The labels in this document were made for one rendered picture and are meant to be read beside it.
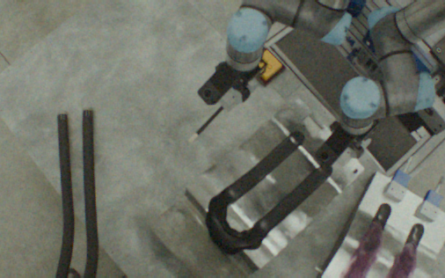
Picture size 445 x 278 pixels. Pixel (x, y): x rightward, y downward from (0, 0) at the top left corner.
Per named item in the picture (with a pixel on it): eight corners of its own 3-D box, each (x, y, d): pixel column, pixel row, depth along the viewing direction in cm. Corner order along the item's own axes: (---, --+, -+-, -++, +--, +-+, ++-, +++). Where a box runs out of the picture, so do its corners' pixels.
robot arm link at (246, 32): (276, 12, 107) (260, 48, 105) (269, 36, 118) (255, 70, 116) (237, -3, 108) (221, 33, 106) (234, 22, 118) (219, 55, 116)
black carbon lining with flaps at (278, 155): (295, 128, 147) (301, 118, 138) (337, 174, 144) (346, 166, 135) (192, 219, 140) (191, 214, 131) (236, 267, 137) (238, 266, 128)
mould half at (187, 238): (291, 106, 156) (299, 89, 143) (355, 175, 151) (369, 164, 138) (149, 228, 146) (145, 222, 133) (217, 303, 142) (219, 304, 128)
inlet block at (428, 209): (432, 173, 149) (440, 170, 144) (446, 182, 149) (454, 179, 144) (412, 215, 146) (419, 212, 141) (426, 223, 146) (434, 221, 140)
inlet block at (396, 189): (400, 154, 150) (407, 149, 145) (415, 163, 150) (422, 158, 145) (380, 194, 147) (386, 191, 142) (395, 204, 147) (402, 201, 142)
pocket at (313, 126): (309, 114, 150) (311, 110, 146) (323, 129, 149) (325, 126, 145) (296, 126, 149) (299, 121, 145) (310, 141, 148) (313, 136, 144)
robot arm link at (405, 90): (425, 48, 106) (374, 57, 107) (440, 101, 103) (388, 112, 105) (418, 62, 114) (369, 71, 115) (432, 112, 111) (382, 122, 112)
